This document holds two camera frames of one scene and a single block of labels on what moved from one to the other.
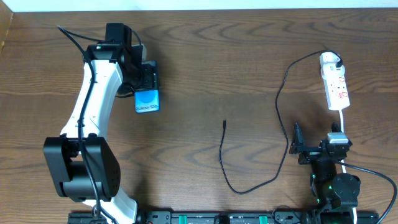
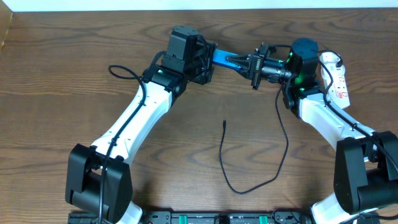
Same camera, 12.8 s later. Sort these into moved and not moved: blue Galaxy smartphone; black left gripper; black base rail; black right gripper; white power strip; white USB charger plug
Moved: black right gripper; blue Galaxy smartphone; black left gripper
Not moved: black base rail; white USB charger plug; white power strip
